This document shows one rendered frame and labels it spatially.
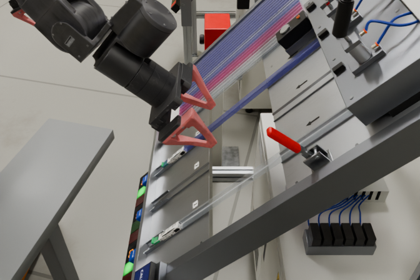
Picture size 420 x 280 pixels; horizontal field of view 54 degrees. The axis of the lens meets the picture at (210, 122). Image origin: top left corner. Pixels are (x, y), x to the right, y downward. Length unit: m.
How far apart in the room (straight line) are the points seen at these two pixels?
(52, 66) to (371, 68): 2.60
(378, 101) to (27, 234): 0.91
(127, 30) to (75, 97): 2.11
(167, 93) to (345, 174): 0.28
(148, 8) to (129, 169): 1.61
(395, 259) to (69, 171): 0.91
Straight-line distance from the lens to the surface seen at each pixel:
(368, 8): 0.72
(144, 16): 0.54
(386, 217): 1.18
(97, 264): 1.80
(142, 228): 0.94
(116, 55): 0.58
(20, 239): 1.18
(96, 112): 2.50
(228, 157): 2.11
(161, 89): 0.59
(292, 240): 1.07
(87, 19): 0.58
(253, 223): 0.68
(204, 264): 0.77
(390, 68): 0.59
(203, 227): 0.79
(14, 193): 1.29
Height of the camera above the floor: 1.48
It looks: 39 degrees down
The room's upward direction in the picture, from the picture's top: straight up
